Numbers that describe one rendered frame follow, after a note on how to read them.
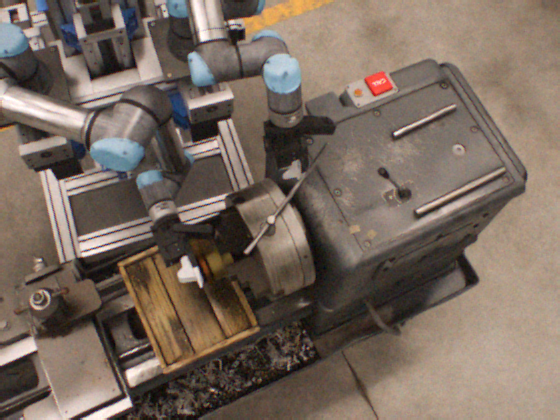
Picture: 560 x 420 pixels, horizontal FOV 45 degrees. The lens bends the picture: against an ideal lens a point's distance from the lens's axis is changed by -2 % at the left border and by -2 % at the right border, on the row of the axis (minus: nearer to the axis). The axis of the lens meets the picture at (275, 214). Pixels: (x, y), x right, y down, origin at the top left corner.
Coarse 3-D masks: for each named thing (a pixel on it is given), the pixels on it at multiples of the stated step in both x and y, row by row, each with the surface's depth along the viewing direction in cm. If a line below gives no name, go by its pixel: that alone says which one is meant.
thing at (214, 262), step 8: (200, 256) 181; (208, 256) 180; (216, 256) 180; (224, 256) 181; (200, 264) 179; (208, 264) 180; (216, 264) 179; (224, 264) 179; (232, 264) 182; (200, 272) 185; (208, 272) 179; (216, 272) 180; (224, 272) 181; (208, 280) 181
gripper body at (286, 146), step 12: (264, 132) 154; (276, 132) 150; (288, 132) 150; (264, 144) 159; (276, 144) 154; (288, 144) 154; (300, 144) 155; (276, 156) 153; (288, 156) 156; (300, 156) 157
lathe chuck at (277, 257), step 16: (240, 192) 180; (256, 192) 178; (240, 208) 174; (256, 208) 173; (272, 208) 173; (256, 224) 171; (272, 240) 171; (288, 240) 172; (256, 256) 177; (272, 256) 171; (288, 256) 172; (272, 272) 172; (288, 272) 174; (272, 288) 175; (288, 288) 178
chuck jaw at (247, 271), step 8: (240, 264) 181; (248, 264) 181; (256, 264) 181; (232, 272) 180; (240, 272) 180; (248, 272) 180; (256, 272) 180; (232, 280) 182; (240, 280) 179; (248, 280) 179; (256, 280) 179; (264, 280) 179; (256, 288) 178; (264, 288) 178; (256, 296) 179; (272, 296) 180
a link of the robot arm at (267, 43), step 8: (264, 32) 149; (272, 32) 149; (256, 40) 149; (264, 40) 147; (272, 40) 147; (280, 40) 148; (240, 48) 146; (248, 48) 146; (256, 48) 146; (264, 48) 146; (272, 48) 145; (280, 48) 146; (248, 56) 145; (256, 56) 145; (264, 56) 145; (248, 64) 145; (256, 64) 146; (248, 72) 147; (256, 72) 147
